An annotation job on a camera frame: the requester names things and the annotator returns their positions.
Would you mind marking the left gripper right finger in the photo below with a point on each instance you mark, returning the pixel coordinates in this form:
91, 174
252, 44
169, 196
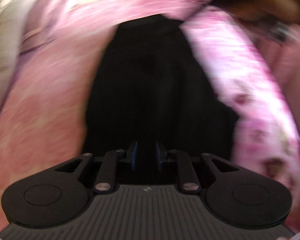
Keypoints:
175, 168

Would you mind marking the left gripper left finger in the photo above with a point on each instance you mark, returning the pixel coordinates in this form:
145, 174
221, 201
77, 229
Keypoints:
116, 165

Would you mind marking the black trousers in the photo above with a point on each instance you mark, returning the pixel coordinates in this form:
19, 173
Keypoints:
149, 92

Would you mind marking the pink floral bedspread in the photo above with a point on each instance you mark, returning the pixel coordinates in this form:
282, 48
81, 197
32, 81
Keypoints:
42, 120

